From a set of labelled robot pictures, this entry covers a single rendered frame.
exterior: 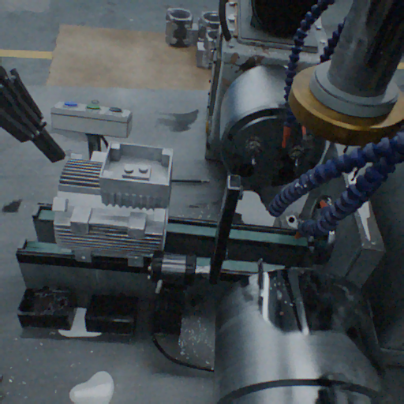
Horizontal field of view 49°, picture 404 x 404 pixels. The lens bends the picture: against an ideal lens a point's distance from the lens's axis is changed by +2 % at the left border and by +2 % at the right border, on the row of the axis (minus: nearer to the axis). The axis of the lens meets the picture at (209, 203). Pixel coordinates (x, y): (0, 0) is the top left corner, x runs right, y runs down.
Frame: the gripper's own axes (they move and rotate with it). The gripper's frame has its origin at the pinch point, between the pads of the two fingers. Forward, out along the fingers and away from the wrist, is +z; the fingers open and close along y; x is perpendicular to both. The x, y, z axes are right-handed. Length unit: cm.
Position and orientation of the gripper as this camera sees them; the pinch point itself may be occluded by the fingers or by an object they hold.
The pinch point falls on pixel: (47, 145)
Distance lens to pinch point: 91.6
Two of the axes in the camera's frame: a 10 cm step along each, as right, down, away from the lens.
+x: -9.2, 2.5, 3.0
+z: 3.9, 6.4, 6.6
